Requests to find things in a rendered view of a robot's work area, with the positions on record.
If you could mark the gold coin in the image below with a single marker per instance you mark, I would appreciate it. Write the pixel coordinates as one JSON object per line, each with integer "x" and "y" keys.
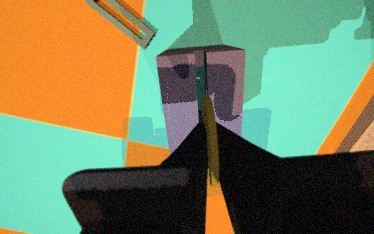
{"x": 212, "y": 141}

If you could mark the grey box side wall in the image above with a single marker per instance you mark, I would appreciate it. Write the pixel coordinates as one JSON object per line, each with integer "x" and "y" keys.
{"x": 199, "y": 59}

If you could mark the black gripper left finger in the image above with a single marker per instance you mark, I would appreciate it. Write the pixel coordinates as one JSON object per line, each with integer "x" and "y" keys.
{"x": 175, "y": 189}

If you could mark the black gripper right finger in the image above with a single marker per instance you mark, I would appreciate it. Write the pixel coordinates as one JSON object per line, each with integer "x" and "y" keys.
{"x": 257, "y": 184}

